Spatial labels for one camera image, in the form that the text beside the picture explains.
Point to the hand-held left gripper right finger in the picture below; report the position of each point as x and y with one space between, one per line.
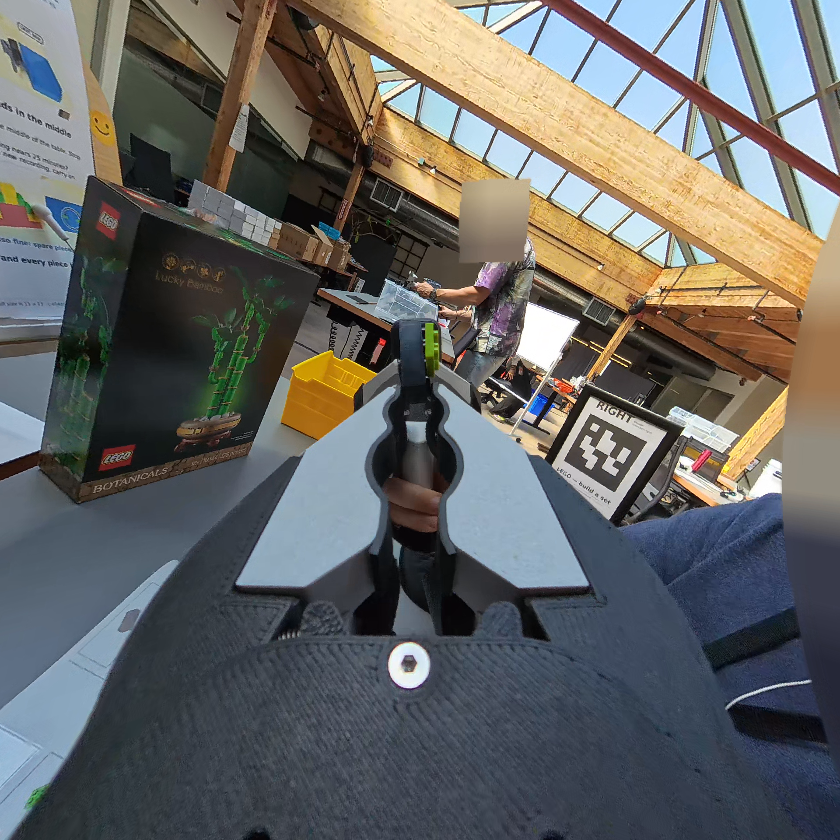
512 518

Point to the brown cardboard boxes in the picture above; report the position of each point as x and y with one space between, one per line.
315 246

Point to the printed instruction poster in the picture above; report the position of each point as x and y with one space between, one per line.
39 164

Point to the white flipchart board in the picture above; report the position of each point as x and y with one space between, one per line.
544 338

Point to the stack of white boxes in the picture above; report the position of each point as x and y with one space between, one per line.
233 213

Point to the person's navy clothing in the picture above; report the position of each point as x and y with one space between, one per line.
709 577

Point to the person's right hand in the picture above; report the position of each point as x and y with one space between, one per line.
413 505

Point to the black bamboo toy set box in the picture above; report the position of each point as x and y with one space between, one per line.
197 328

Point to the framed black white marker sign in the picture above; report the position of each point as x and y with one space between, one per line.
610 453

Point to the open instruction booklet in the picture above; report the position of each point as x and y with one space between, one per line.
39 735

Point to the wooden workbench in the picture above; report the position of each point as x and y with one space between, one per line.
354 308

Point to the clear plastic box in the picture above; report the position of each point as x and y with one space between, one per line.
403 302

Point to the white side table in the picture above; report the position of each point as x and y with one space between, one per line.
16 439

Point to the yellow plastic bin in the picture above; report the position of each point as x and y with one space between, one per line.
321 394

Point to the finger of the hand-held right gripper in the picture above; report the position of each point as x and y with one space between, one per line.
371 392
467 391

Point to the grey desk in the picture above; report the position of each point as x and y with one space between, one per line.
98 558

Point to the blue plastic bin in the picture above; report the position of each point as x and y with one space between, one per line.
543 405

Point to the cardboard smiley sign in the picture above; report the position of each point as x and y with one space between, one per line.
102 124

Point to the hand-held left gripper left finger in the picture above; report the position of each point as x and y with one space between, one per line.
315 512

